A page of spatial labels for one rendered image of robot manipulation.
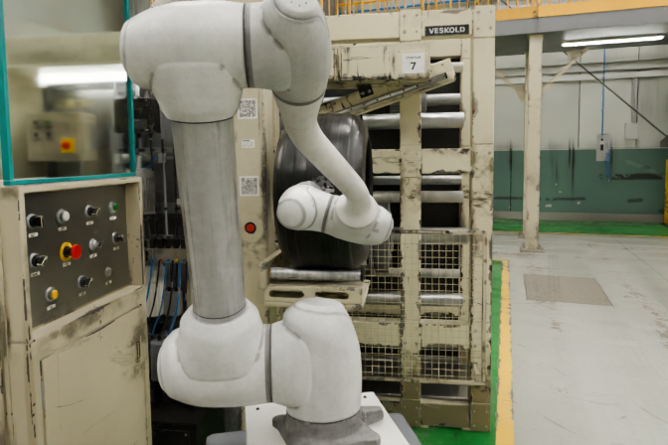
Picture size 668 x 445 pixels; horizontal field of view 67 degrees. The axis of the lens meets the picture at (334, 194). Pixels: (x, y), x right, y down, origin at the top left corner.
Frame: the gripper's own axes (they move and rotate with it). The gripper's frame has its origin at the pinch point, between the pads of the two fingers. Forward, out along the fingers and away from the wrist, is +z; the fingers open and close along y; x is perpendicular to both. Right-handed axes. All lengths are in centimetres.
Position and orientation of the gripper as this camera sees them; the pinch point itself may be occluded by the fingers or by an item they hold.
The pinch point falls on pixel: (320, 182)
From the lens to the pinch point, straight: 162.2
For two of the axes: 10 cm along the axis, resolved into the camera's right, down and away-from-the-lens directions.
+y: -9.9, 0.0, 1.4
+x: 0.3, 9.8, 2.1
